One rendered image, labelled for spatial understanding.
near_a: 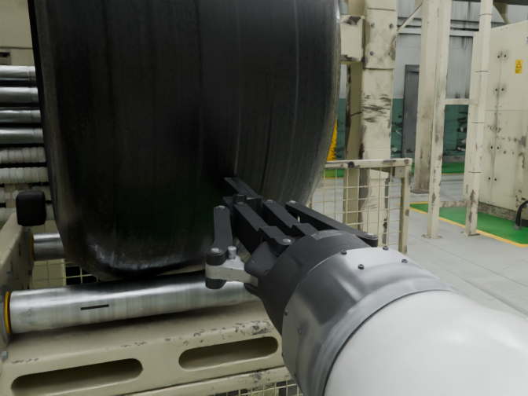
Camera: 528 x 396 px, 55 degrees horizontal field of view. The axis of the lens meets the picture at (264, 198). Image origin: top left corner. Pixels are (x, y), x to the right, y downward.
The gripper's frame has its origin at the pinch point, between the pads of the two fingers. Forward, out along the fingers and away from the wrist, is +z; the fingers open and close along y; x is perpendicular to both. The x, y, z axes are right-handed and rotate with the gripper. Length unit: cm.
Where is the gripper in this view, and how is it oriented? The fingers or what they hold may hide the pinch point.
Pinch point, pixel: (240, 202)
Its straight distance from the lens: 46.0
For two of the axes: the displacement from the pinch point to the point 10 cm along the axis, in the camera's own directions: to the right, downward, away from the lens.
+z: -3.4, -3.0, 8.9
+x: -0.5, 9.5, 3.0
